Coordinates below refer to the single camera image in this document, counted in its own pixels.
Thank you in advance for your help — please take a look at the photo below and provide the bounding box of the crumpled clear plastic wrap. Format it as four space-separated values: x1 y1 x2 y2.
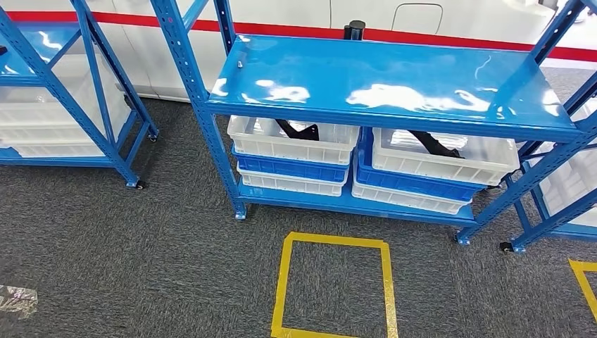
0 284 39 321

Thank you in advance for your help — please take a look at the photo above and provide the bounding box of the white car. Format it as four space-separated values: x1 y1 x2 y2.
0 0 597 103

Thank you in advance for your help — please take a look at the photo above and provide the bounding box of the black curved trim part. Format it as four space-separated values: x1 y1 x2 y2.
408 130 465 160
275 118 321 142

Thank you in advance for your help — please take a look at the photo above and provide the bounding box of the black stanchion post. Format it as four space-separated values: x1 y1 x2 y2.
344 20 367 42

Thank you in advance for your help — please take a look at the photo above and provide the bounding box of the blue metal shelf rack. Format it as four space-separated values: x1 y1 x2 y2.
0 0 160 190
149 0 597 246
500 139 597 255

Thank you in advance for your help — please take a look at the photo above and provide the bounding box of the yellow floor tape square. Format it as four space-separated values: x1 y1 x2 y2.
270 232 400 338

